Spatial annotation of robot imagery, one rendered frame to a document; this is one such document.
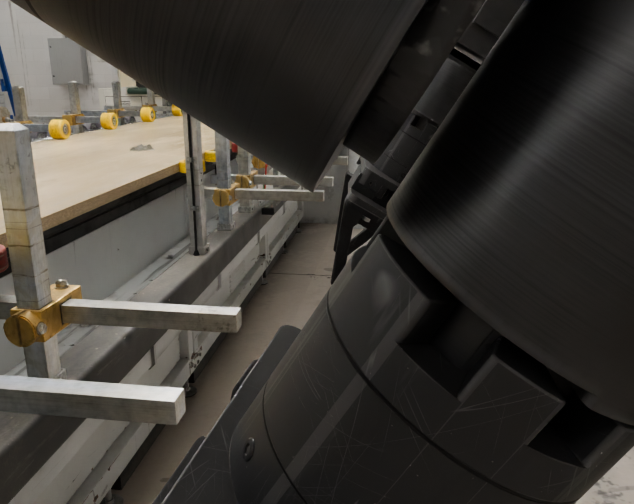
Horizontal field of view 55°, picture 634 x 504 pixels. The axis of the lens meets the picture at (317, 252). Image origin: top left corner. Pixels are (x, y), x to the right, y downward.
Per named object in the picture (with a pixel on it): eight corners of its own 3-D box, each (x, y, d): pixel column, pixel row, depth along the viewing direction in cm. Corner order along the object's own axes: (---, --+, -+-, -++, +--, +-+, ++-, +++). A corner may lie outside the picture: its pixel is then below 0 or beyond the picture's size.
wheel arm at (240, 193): (324, 202, 189) (324, 188, 188) (323, 204, 186) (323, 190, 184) (190, 198, 195) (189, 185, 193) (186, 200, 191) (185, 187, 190)
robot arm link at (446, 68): (505, 75, 47) (494, 76, 53) (430, 28, 47) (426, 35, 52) (455, 151, 49) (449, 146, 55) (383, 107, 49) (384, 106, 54)
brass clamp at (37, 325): (87, 313, 100) (84, 285, 99) (41, 349, 88) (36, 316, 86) (52, 311, 101) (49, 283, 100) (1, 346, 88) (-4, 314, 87)
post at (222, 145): (233, 247, 193) (227, 91, 179) (230, 250, 190) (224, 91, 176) (223, 246, 193) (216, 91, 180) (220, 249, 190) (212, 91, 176)
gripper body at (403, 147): (353, 187, 48) (403, 104, 46) (353, 167, 58) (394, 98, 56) (422, 227, 49) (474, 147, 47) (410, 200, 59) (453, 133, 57)
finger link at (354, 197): (300, 277, 49) (360, 177, 46) (306, 251, 56) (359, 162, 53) (372, 317, 49) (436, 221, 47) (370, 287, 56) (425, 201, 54)
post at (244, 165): (252, 228, 217) (248, 90, 203) (250, 231, 213) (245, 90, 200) (243, 228, 217) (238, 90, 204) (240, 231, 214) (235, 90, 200)
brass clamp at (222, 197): (242, 198, 196) (241, 182, 194) (230, 207, 183) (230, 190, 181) (223, 197, 196) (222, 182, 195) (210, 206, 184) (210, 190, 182)
